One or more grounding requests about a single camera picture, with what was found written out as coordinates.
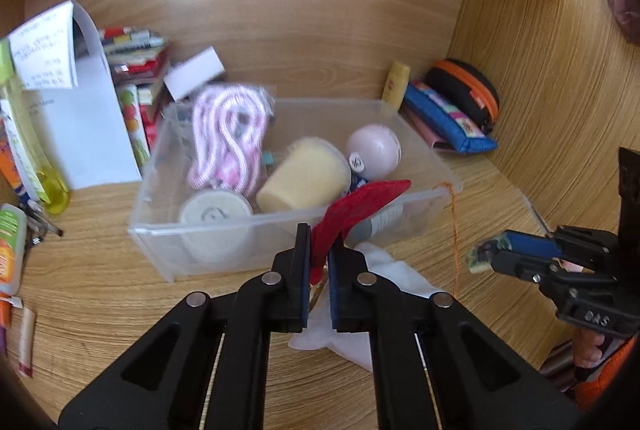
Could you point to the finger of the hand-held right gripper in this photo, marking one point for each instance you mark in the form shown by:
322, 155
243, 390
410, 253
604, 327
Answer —
520, 267
530, 244

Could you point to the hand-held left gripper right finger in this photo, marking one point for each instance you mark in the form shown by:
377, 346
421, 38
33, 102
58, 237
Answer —
334, 300

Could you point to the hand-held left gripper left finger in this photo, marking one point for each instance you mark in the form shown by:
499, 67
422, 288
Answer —
303, 280

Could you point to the small pale green item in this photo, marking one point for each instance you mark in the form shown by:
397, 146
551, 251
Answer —
482, 255

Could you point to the clear plastic bin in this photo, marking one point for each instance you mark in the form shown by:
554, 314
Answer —
280, 230

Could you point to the red pouch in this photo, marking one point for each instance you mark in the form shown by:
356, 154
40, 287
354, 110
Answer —
360, 205

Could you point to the cream jar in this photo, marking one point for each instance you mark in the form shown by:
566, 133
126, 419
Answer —
305, 175

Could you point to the white lid jar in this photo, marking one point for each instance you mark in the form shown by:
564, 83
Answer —
215, 215

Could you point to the pink ball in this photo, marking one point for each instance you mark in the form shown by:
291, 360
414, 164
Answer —
377, 145

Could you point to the wooden desktop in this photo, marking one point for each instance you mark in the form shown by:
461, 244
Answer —
100, 310

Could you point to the person's right hand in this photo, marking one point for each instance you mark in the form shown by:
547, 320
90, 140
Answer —
592, 352

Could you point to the white cloth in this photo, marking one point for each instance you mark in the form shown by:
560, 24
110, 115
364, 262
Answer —
395, 275

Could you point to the person's orange clothing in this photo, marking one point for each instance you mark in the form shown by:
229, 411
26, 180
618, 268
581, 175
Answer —
615, 375

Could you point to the blue pencil case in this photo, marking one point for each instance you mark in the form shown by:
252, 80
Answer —
450, 120

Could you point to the pink wallet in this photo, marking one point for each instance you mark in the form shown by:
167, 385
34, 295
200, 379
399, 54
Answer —
425, 132

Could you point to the black orange round case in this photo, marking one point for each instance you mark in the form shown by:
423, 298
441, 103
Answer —
465, 85

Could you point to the yellow tube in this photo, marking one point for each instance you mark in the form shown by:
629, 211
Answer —
395, 85

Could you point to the red carton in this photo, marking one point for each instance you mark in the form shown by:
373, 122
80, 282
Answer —
150, 115

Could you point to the fruit print carton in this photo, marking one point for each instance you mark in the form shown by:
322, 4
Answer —
132, 125

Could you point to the small white box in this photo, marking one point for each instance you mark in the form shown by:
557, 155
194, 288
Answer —
192, 72

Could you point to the dark maroon object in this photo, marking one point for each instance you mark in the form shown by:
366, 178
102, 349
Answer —
625, 5

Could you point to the metal nail clippers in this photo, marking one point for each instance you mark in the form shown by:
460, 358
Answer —
42, 222

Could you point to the tall yellow liquid bottle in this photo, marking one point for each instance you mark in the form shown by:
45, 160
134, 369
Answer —
50, 190

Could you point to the stack of red packets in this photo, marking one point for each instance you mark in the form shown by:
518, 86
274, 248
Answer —
135, 52

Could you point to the pink lip balm stick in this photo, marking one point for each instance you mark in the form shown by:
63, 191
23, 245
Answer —
26, 345

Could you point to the orange green sunscreen tube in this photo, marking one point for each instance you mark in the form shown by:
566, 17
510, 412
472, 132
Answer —
11, 245

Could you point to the white paper sheet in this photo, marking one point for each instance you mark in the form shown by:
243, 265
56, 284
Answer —
42, 45

